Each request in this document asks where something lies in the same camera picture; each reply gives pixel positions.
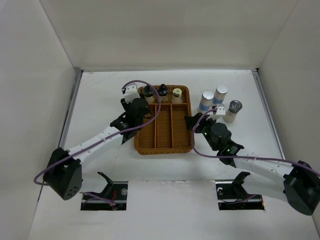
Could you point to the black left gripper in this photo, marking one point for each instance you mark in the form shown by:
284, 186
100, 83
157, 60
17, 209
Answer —
125, 104

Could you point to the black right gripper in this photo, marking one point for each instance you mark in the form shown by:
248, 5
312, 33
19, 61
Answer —
202, 121

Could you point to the black-lid jar white powder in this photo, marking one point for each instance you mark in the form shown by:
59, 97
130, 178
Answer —
148, 94

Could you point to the black-lid jar beige contents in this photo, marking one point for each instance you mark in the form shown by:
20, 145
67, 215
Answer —
163, 93

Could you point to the silver-lid jar blue label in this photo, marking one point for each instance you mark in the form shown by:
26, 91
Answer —
205, 101

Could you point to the yellow-lid white jar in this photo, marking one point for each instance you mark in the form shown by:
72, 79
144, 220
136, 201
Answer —
176, 96

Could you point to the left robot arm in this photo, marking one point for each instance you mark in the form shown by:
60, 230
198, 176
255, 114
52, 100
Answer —
64, 170

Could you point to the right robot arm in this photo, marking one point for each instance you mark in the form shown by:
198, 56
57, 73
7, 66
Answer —
295, 183

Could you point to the clear-cap white salt bottle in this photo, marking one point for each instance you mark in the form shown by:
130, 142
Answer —
234, 107

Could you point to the brown wicker tray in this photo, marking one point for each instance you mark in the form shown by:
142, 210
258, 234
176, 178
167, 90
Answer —
168, 133

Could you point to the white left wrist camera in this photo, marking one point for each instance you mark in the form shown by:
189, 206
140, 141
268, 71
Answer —
130, 92

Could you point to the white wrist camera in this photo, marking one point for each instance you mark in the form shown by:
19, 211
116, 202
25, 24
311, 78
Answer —
218, 112
130, 92

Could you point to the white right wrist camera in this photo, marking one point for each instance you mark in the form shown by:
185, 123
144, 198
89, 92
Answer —
218, 112

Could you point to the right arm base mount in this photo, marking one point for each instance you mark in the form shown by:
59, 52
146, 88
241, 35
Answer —
231, 195

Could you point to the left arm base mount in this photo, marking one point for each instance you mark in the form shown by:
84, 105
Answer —
103, 194

